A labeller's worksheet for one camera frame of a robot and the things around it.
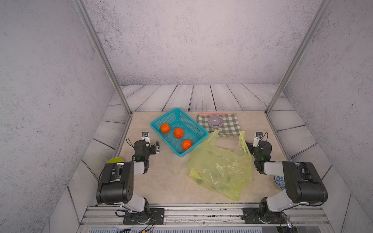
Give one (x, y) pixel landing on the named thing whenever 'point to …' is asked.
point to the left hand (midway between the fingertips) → (152, 140)
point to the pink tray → (214, 113)
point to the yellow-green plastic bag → (229, 172)
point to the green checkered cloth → (230, 126)
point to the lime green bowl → (115, 160)
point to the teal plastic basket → (184, 135)
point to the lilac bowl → (215, 121)
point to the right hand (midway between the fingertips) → (253, 140)
